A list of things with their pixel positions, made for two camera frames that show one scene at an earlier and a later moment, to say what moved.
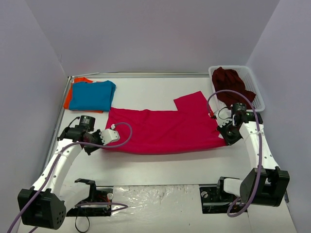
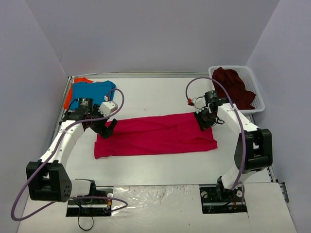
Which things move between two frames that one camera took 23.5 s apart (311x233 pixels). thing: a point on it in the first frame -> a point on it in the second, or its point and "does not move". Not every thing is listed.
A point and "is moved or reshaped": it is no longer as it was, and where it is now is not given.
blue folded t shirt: (92, 96) does not move
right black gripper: (227, 133) -> (202, 119)
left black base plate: (99, 205) does not move
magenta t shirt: (190, 126) is moved or reshaped
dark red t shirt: (229, 79) does not move
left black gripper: (92, 141) -> (100, 126)
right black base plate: (215, 200) does not move
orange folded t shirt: (66, 105) does not move
